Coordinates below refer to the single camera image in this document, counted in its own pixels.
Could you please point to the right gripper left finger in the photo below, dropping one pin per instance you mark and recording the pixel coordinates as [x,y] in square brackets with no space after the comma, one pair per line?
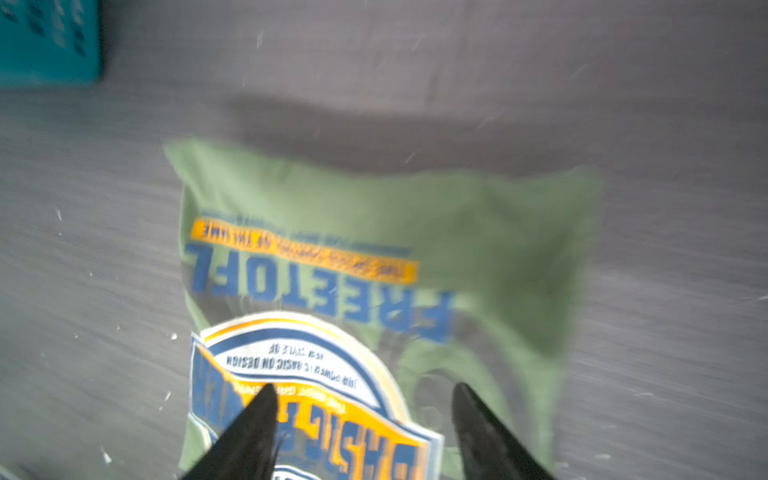
[248,449]

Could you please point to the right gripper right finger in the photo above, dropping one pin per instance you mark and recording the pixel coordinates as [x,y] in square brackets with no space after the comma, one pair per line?
[489,451]

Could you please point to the green tank top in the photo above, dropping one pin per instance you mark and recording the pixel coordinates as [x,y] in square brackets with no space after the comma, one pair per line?
[364,299]

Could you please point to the teal plastic basket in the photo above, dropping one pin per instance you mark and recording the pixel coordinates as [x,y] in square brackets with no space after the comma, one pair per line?
[48,43]

